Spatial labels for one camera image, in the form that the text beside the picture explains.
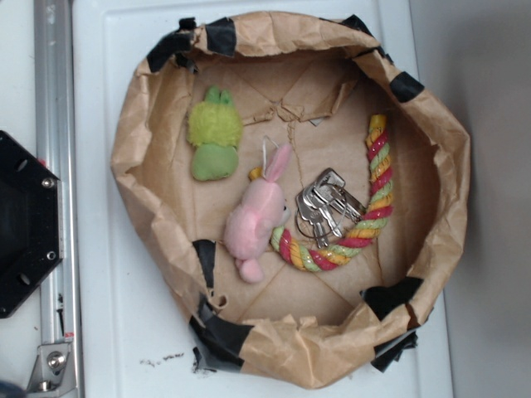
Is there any pink plush bunny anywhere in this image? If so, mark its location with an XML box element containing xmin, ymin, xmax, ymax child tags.
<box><xmin>223</xmin><ymin>143</ymin><xmax>292</xmax><ymax>284</ymax></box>

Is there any white tray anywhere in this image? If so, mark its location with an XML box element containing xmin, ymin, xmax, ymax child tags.
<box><xmin>72</xmin><ymin>1</ymin><xmax>453</xmax><ymax>397</ymax></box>

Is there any green plush bunny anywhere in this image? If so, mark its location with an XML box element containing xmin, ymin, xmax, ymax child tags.
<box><xmin>188</xmin><ymin>85</ymin><xmax>243</xmax><ymax>182</ymax></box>

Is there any brown paper bag bin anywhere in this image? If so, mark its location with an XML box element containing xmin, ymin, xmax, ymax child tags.
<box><xmin>111</xmin><ymin>12</ymin><xmax>470</xmax><ymax>389</ymax></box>

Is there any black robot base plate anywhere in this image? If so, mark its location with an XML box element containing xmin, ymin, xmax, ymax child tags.
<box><xmin>1</xmin><ymin>131</ymin><xmax>61</xmax><ymax>319</ymax></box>

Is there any silver key bunch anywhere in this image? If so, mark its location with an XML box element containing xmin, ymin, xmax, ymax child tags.
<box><xmin>295</xmin><ymin>167</ymin><xmax>366</xmax><ymax>249</ymax></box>

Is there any multicolour twisted rope toy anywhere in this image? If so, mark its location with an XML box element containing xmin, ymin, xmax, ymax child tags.
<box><xmin>270</xmin><ymin>114</ymin><xmax>393</xmax><ymax>272</ymax></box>

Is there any metal corner bracket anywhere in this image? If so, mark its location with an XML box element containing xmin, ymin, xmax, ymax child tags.
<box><xmin>27</xmin><ymin>342</ymin><xmax>76</xmax><ymax>397</ymax></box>

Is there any aluminium frame rail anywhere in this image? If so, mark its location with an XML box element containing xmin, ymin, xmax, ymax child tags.
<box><xmin>34</xmin><ymin>1</ymin><xmax>85</xmax><ymax>397</ymax></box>

